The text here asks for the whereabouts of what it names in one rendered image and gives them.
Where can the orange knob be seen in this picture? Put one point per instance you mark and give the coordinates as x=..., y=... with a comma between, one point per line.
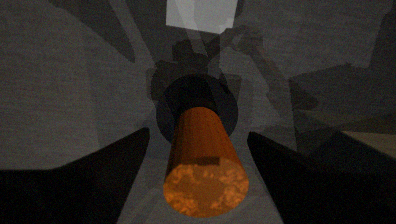
x=204, y=177

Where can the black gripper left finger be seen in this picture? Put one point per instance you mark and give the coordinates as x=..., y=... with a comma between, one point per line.
x=91, y=190

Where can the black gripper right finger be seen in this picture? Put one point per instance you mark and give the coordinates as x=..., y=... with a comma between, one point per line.
x=306, y=191

